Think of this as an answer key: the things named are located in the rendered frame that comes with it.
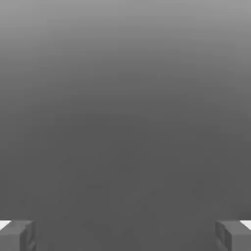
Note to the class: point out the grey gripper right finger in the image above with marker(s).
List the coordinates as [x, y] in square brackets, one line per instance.
[235, 236]

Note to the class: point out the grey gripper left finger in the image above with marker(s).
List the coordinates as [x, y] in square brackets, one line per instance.
[15, 236]

